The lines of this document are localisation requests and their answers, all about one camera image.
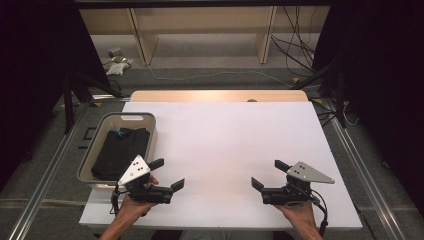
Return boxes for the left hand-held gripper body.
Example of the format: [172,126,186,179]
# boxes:
[116,154,174,205]

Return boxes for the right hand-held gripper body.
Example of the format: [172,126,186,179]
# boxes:
[261,160,336,206]

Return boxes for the black garment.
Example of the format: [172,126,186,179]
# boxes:
[90,127,151,182]

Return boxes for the beige plastic bin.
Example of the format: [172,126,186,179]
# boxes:
[76,111,158,191]

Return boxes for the person's left hand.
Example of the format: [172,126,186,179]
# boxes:
[115,175,160,219]

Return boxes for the person's right hand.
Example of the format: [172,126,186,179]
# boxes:
[274,200,319,232]

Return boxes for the white table board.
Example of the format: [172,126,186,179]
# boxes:
[78,101,364,231]

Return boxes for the person's grey trousers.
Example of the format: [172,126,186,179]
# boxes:
[179,230,275,240]

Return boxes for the light wooden table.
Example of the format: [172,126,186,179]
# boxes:
[129,89,310,103]

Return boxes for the black metal stand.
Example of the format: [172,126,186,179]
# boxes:
[290,59,348,130]
[62,70,132,135]

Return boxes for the crumpled white cloth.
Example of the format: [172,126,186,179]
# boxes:
[105,59,134,77]

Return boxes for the small grey box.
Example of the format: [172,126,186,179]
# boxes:
[106,46,123,58]

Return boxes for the black curtain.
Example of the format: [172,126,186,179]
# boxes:
[0,0,112,193]
[312,0,424,216]

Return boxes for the light wooden shelf unit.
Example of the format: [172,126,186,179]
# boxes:
[79,5,332,66]

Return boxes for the left hand-held gripper cable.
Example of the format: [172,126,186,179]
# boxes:
[109,184,122,216]

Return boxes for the hand-held gripper cable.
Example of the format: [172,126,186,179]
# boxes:
[310,188,330,238]
[109,184,122,216]

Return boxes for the right hand-held gripper cable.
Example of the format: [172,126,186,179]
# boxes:
[310,188,330,238]

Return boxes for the aluminium floor rail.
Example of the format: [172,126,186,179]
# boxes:
[7,99,98,240]
[323,99,407,240]

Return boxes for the short white cable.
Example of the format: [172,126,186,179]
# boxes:
[342,100,360,127]

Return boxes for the bundle of black cables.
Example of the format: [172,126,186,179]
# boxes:
[270,5,322,78]

